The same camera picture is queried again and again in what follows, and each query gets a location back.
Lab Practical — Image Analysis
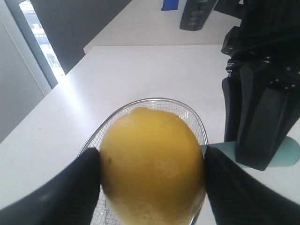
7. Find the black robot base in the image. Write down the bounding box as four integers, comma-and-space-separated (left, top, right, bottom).
180, 0, 218, 31

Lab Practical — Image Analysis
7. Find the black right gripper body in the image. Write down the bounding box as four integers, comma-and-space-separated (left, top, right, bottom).
221, 0, 300, 94

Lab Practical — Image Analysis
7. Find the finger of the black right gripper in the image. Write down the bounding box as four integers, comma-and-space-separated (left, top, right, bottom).
222, 77, 241, 142
235, 63, 295, 171

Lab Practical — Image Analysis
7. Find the teal handled peeler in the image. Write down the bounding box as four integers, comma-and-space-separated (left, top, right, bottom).
201, 136, 300, 168

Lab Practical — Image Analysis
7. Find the yellow lemon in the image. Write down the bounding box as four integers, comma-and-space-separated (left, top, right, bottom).
99, 107, 207, 225

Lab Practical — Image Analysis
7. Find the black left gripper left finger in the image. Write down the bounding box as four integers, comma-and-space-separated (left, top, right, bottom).
0, 148, 101, 225

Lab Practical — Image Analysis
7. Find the steel wire mesh basket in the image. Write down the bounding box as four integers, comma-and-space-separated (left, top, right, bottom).
77, 97, 209, 225

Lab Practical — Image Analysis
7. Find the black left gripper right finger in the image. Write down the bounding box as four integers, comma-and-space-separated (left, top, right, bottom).
204, 146, 300, 225

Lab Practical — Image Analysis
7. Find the blue object on far table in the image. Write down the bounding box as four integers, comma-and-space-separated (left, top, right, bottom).
161, 0, 179, 11

